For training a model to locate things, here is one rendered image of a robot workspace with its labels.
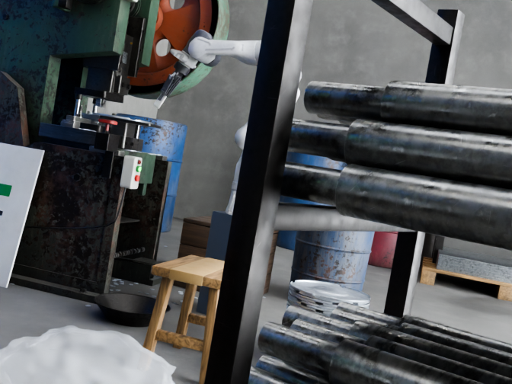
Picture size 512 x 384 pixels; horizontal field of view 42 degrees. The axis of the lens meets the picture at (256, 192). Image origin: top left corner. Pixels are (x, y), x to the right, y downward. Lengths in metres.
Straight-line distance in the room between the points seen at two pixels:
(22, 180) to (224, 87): 3.73
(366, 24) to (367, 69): 0.42
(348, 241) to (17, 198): 1.59
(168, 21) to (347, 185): 2.99
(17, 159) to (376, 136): 2.55
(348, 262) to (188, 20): 1.48
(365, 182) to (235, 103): 5.86
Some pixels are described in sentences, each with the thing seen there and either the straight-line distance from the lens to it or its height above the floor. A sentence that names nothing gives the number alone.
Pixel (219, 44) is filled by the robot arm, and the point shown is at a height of 1.17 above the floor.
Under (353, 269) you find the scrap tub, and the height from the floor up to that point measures 0.23.
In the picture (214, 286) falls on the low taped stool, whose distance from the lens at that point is 2.01.
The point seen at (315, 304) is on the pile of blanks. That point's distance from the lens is 2.32.
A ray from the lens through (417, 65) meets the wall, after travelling 6.22.
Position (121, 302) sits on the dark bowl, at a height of 0.04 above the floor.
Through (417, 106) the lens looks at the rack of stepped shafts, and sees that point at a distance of 0.63.
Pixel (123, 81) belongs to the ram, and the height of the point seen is 0.95.
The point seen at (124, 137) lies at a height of 0.70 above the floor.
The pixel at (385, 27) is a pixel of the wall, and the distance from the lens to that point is 6.30.
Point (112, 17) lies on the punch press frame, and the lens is 3.03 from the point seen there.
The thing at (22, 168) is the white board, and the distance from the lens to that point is 3.04.
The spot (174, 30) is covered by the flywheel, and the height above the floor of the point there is 1.28.
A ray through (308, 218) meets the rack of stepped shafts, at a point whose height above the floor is 0.65.
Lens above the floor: 0.70
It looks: 3 degrees down
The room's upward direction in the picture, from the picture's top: 10 degrees clockwise
